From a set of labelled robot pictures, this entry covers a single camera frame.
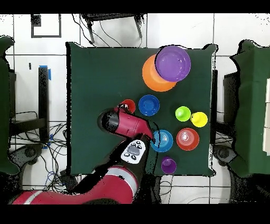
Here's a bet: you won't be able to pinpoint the blue tape strip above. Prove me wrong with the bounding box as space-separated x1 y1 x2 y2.
39 64 52 81

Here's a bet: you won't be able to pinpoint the purple plastic bowl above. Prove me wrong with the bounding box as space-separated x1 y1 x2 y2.
154 45 192 82

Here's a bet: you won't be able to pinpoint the black metal stool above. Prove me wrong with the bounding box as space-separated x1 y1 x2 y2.
81 13 146 45

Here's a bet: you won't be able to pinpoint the white boxes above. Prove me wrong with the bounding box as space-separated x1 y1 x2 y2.
262 78 270 156

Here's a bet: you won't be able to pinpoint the green plastic cup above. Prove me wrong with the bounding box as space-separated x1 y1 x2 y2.
175 106 192 123

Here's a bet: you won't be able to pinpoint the dark green tablecloth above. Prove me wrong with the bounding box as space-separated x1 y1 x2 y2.
65 41 218 177

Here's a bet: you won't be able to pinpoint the black table frame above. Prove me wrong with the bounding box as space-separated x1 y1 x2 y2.
211 69 218 144
9 67 50 143

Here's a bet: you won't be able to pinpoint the black power strip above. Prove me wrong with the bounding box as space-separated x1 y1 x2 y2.
60 170 79 190

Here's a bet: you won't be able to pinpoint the black square floor frame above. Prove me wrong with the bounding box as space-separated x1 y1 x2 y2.
31 14 62 39

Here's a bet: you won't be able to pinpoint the black chair base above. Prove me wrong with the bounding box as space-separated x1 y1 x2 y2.
213 144 238 166
8 143 45 167

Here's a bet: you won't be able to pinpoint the green cloth side table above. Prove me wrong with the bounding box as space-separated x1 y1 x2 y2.
0 35 21 175
230 40 270 178

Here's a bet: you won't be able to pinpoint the tangle of floor cables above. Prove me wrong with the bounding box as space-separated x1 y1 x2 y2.
9 110 81 192

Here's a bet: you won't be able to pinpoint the red plastic cup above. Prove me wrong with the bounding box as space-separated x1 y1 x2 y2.
120 98 136 114

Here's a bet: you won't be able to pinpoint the dark blue plastic bowl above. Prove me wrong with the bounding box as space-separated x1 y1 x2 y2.
138 94 161 117

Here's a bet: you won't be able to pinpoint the orange-red plastic bowl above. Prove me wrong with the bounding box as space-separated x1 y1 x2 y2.
176 127 200 152

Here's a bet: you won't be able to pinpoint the light blue plastic bowl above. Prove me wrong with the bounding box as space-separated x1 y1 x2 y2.
150 129 174 153

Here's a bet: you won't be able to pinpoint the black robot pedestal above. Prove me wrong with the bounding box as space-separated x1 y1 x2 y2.
137 175 162 204

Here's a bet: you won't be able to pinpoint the large yellow plastic bowl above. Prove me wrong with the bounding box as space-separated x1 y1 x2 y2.
142 53 177 92

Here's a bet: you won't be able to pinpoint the purple plastic cup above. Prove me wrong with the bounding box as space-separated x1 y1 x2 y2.
161 156 177 175

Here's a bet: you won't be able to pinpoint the yellow plastic cup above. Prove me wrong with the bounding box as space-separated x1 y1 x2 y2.
190 111 209 128

